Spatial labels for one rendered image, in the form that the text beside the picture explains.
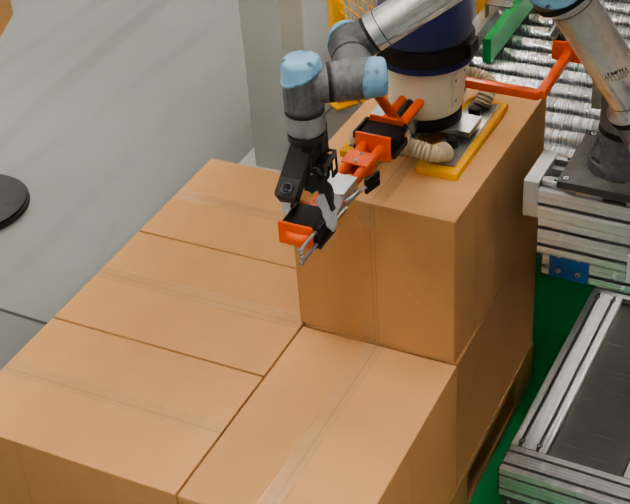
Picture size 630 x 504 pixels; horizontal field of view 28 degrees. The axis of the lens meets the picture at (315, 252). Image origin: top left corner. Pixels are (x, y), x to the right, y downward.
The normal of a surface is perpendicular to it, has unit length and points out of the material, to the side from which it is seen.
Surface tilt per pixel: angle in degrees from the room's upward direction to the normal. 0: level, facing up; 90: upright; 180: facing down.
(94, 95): 0
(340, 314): 90
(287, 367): 0
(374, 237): 90
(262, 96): 90
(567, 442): 0
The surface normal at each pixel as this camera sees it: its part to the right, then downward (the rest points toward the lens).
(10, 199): -0.07, -0.81
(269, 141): -0.44, 0.55
